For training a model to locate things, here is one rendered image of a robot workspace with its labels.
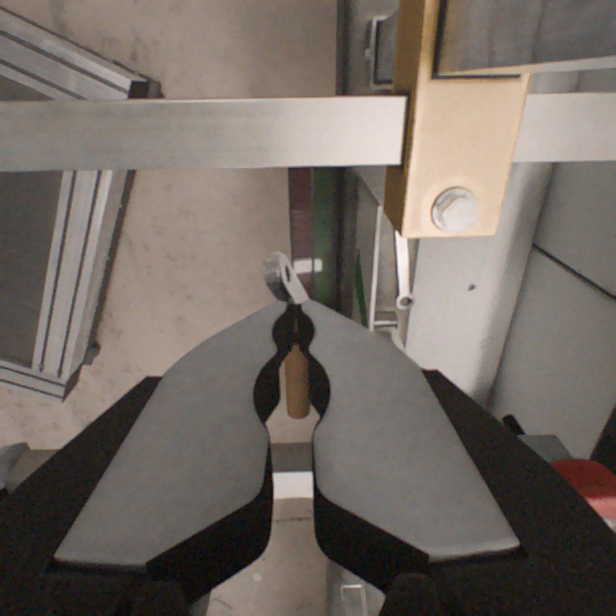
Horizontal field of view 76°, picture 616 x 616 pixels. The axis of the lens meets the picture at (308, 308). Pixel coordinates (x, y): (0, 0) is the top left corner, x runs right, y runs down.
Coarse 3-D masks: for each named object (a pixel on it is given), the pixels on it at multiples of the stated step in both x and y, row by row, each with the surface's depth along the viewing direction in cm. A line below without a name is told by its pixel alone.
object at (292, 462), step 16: (272, 448) 32; (288, 448) 32; (304, 448) 32; (544, 448) 31; (560, 448) 31; (16, 464) 31; (32, 464) 31; (272, 464) 30; (288, 464) 30; (304, 464) 30; (16, 480) 30; (288, 480) 30; (304, 480) 30; (288, 496) 31; (304, 496) 31
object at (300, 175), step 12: (300, 168) 34; (300, 180) 35; (300, 192) 35; (300, 204) 36; (300, 216) 36; (300, 228) 37; (300, 240) 37; (300, 252) 38; (300, 264) 39; (300, 276) 39
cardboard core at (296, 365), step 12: (288, 360) 122; (300, 360) 121; (288, 372) 125; (300, 372) 124; (288, 384) 127; (300, 384) 126; (288, 396) 130; (300, 396) 128; (288, 408) 133; (300, 408) 131
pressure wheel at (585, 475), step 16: (512, 416) 36; (560, 464) 27; (576, 464) 27; (592, 464) 27; (576, 480) 26; (592, 480) 26; (608, 480) 26; (592, 496) 25; (608, 496) 25; (608, 512) 25
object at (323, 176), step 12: (324, 168) 34; (324, 180) 35; (324, 192) 35; (324, 204) 36; (324, 216) 36; (324, 228) 37; (324, 240) 38; (324, 252) 38; (324, 264) 39; (324, 276) 39; (324, 288) 40; (324, 300) 41
